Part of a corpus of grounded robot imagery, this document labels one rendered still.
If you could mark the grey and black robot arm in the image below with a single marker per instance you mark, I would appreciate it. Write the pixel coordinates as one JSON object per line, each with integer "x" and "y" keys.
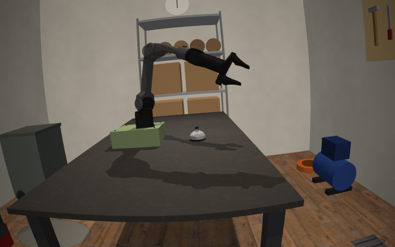
{"x": 145, "y": 102}

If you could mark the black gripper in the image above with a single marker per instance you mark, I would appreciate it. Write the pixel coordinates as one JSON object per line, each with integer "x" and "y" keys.
{"x": 221, "y": 66}

